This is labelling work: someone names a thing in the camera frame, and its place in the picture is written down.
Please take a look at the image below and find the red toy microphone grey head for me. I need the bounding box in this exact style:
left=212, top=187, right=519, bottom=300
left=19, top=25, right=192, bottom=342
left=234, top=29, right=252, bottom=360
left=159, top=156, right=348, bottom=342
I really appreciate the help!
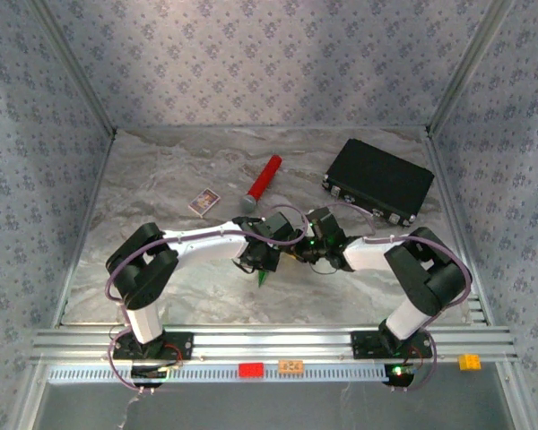
left=239, top=154, right=283, bottom=214

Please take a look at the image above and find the small purple card box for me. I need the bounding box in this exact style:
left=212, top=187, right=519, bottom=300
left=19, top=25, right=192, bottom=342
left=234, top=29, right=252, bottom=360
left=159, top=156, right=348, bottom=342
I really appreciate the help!
left=188, top=187, right=221, bottom=219

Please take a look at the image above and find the black hard case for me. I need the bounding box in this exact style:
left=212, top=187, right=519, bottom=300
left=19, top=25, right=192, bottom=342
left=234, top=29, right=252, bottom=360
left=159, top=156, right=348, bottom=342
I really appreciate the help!
left=322, top=137, right=436, bottom=228

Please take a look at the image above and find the red toy brick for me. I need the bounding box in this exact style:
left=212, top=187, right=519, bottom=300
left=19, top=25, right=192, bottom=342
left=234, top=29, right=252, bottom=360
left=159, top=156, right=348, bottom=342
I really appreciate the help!
left=238, top=362, right=265, bottom=380

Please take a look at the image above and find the yellow toy brick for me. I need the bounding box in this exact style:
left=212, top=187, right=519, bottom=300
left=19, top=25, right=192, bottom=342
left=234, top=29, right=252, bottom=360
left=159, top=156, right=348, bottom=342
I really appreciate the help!
left=457, top=353, right=482, bottom=372

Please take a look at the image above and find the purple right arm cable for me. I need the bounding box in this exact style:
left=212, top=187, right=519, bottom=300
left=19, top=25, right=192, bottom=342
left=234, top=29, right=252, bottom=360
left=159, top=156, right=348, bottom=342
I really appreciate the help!
left=325, top=201, right=473, bottom=393

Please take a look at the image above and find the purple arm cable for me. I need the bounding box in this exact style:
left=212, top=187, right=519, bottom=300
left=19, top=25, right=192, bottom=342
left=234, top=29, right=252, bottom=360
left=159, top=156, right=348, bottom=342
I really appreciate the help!
left=325, top=201, right=473, bottom=393
left=105, top=204, right=309, bottom=396

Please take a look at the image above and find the aluminium mounting rail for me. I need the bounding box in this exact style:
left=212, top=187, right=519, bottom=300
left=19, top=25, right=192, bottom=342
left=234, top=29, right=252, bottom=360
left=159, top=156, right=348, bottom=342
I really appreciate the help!
left=30, top=324, right=520, bottom=365

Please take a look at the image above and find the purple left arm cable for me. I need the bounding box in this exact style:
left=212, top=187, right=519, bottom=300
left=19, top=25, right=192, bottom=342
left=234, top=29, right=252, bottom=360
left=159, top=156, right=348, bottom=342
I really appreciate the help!
left=105, top=204, right=309, bottom=396

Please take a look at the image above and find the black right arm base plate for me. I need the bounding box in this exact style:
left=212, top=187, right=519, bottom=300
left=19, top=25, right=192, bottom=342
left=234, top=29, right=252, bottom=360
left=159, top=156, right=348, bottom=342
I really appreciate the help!
left=351, top=330, right=434, bottom=360

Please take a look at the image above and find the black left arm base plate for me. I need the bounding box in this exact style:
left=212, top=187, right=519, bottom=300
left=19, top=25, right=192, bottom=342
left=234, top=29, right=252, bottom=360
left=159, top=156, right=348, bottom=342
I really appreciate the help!
left=112, top=331, right=194, bottom=360

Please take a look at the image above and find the aluminium table edge rail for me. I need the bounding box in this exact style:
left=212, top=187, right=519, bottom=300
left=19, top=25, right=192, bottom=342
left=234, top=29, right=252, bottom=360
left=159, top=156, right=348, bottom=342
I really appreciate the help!
left=53, top=132, right=117, bottom=328
left=425, top=133, right=494, bottom=326

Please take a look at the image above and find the grey slotted cable duct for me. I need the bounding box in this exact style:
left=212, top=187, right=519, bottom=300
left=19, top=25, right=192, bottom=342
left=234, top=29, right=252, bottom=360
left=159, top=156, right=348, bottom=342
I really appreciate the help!
left=48, top=362, right=389, bottom=384

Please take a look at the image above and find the aluminium frame post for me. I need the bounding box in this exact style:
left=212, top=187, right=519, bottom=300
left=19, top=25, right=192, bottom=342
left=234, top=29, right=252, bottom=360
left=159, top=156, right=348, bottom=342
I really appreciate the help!
left=426, top=0, right=511, bottom=134

